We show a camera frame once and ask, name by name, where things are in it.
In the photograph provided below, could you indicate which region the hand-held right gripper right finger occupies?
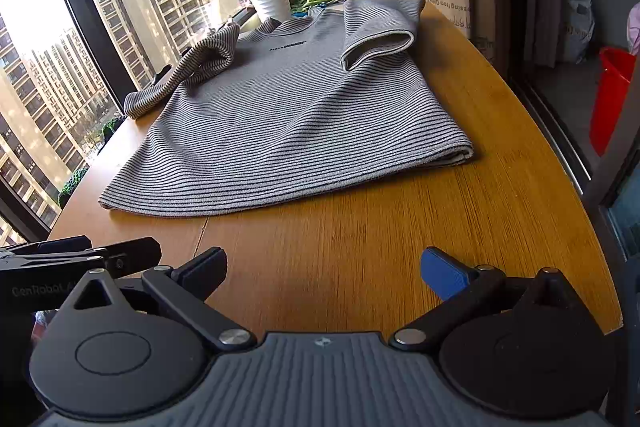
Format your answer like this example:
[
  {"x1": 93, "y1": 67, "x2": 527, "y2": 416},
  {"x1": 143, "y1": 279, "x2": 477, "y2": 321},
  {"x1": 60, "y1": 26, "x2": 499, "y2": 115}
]
[{"x1": 389, "y1": 247, "x2": 583, "y2": 354}]

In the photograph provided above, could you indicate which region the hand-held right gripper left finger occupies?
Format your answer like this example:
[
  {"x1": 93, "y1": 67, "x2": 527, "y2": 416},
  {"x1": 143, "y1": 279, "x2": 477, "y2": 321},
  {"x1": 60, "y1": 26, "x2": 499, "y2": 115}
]
[{"x1": 59, "y1": 247, "x2": 253, "y2": 354}]

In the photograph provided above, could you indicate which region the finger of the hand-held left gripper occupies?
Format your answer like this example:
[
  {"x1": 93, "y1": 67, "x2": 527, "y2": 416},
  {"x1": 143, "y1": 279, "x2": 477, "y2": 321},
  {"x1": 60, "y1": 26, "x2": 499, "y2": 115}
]
[
  {"x1": 92, "y1": 237, "x2": 163, "y2": 278},
  {"x1": 0, "y1": 235, "x2": 92, "y2": 259}
]

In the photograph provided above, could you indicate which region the grey striped shirt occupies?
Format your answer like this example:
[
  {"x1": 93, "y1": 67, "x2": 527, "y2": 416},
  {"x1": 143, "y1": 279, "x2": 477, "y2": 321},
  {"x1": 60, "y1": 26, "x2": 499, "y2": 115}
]
[{"x1": 98, "y1": 0, "x2": 475, "y2": 219}]

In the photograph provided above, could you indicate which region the green knitted slipper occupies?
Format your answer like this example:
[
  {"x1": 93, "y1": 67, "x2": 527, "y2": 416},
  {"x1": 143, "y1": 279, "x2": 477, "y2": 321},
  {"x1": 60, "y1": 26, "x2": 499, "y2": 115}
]
[
  {"x1": 102, "y1": 115, "x2": 126, "y2": 143},
  {"x1": 58, "y1": 164, "x2": 90, "y2": 208}
]

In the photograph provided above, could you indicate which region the red plastic bucket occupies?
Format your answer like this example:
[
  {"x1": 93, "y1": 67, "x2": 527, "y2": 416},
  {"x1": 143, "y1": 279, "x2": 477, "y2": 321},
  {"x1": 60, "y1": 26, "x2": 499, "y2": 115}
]
[{"x1": 588, "y1": 47, "x2": 637, "y2": 157}]

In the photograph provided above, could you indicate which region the white plastic bag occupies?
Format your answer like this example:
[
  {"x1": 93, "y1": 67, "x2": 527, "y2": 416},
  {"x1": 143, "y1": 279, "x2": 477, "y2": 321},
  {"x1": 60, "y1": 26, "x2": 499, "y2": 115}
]
[{"x1": 566, "y1": 0, "x2": 596, "y2": 64}]

